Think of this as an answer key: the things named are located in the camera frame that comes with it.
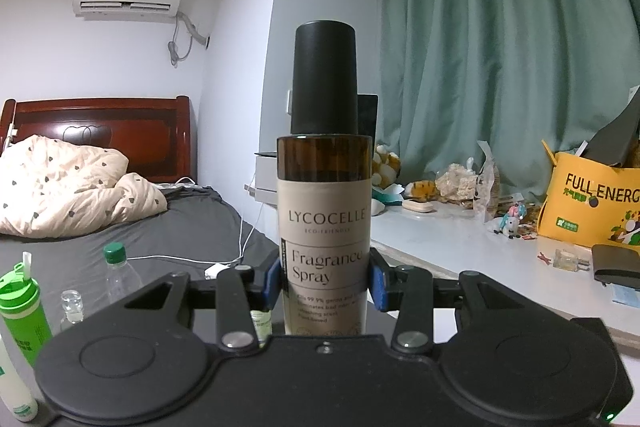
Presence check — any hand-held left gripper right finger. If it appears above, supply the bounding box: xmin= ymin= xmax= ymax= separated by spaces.
xmin=369 ymin=249 xmax=521 ymax=353

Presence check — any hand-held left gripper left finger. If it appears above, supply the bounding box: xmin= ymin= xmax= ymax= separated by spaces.
xmin=122 ymin=252 xmax=282 ymax=353

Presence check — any brown spray bottle black cap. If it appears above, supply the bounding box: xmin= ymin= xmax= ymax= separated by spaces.
xmin=276 ymin=21 xmax=373 ymax=337

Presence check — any white pill bottle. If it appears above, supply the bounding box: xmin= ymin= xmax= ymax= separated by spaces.
xmin=250 ymin=309 xmax=273 ymax=348

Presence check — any teal paper item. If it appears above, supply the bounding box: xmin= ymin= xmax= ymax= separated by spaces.
xmin=372 ymin=184 xmax=407 ymax=206

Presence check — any white and grey box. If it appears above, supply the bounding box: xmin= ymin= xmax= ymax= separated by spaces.
xmin=244 ymin=152 xmax=281 ymax=208

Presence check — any tiger plush toy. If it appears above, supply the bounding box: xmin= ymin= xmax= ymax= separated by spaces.
xmin=404 ymin=180 xmax=438 ymax=200

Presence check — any yellow and white plush toy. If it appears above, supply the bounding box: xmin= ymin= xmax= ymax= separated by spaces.
xmin=371 ymin=144 xmax=402 ymax=190

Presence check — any crumpled beige bag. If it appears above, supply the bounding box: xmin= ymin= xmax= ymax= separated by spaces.
xmin=435 ymin=163 xmax=476 ymax=200

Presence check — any small unicorn toy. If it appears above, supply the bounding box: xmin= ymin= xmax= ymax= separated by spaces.
xmin=492 ymin=202 xmax=528 ymax=238

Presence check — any clear water bottle green cap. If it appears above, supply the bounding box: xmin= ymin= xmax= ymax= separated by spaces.
xmin=102 ymin=243 xmax=146 ymax=308

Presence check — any clear plastic bag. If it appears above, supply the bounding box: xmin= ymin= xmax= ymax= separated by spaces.
xmin=467 ymin=141 xmax=523 ymax=223

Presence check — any small clear plug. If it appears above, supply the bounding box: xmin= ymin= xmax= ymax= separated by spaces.
xmin=554 ymin=249 xmax=592 ymax=274

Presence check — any small clear glass bottle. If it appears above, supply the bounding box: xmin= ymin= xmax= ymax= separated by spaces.
xmin=60 ymin=289 xmax=86 ymax=325

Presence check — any red wooden headboard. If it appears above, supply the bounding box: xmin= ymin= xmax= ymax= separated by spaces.
xmin=0 ymin=96 xmax=199 ymax=188

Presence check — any yellow cardboard box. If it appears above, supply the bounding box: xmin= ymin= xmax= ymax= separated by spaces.
xmin=537 ymin=139 xmax=640 ymax=248

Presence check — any beige patterned duvet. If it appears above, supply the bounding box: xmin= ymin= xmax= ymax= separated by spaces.
xmin=0 ymin=134 xmax=169 ymax=238

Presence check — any black wallet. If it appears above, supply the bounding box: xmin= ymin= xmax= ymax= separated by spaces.
xmin=591 ymin=244 xmax=640 ymax=290

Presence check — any green tumbler with white lid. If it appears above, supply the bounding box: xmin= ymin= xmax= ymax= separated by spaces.
xmin=0 ymin=252 xmax=53 ymax=365

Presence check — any green curtain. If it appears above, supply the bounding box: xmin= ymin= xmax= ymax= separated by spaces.
xmin=372 ymin=0 xmax=640 ymax=208

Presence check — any air conditioner pipe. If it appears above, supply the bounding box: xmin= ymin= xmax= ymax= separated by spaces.
xmin=167 ymin=12 xmax=211 ymax=68

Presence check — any white pump lotion bottle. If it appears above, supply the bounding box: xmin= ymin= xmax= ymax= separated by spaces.
xmin=0 ymin=337 xmax=38 ymax=423

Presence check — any black item in box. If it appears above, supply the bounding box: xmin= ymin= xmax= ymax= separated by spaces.
xmin=582 ymin=84 xmax=640 ymax=170

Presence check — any white charging cable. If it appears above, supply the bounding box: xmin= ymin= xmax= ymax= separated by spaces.
xmin=127 ymin=177 xmax=261 ymax=268

